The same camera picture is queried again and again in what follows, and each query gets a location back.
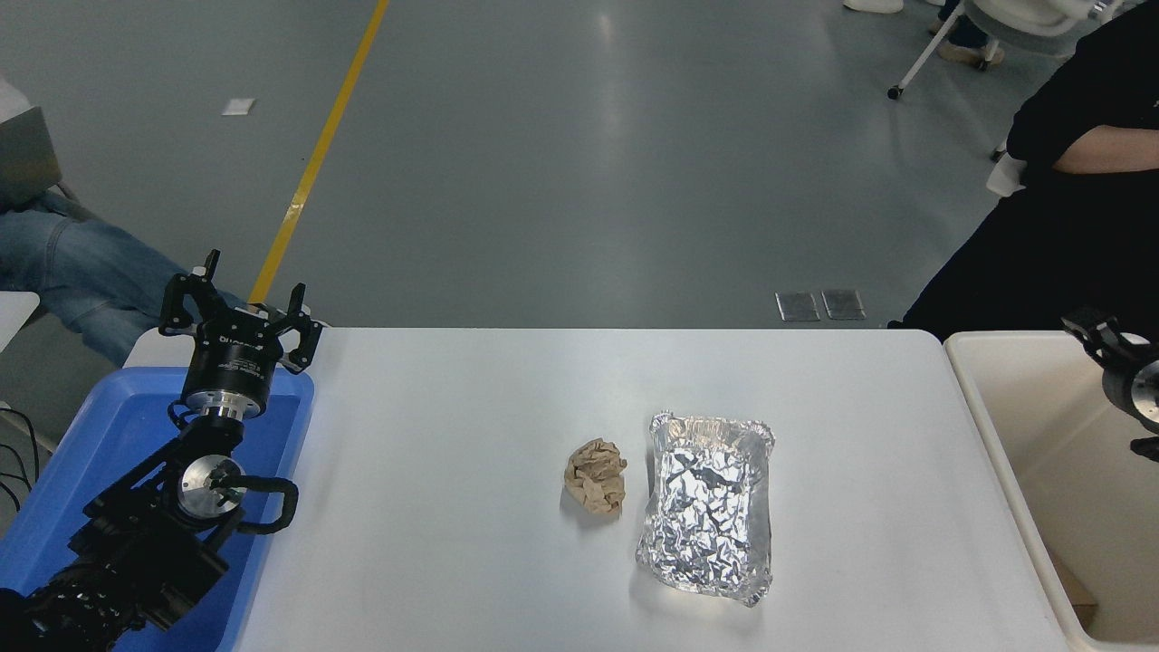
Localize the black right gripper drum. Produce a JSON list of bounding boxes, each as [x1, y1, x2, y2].
[[1102, 360, 1155, 434]]

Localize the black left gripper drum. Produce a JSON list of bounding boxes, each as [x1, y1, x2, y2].
[[180, 310, 289, 408]]

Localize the person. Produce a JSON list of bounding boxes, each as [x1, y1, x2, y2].
[[0, 190, 250, 368], [887, 5, 1159, 343], [842, 0, 1006, 69]]

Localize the large pale bin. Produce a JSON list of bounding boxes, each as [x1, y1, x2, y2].
[[943, 331, 1159, 652]]

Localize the blue plastic tray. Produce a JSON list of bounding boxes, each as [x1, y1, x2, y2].
[[0, 365, 316, 652]]

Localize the small white side table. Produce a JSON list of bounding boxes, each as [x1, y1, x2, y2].
[[0, 290, 43, 354]]

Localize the white plastic piece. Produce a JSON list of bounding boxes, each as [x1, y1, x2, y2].
[[987, 150, 1029, 197]]

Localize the crumpled tan paper ball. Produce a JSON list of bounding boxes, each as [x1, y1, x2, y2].
[[563, 438, 628, 519]]

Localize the white wheeled chair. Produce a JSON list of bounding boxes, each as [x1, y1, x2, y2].
[[887, 0, 1124, 164]]

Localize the crumpled foil tray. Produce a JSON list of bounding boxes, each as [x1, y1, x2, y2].
[[636, 410, 777, 606]]

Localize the black floor cables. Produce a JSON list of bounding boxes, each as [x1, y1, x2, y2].
[[0, 407, 44, 510]]

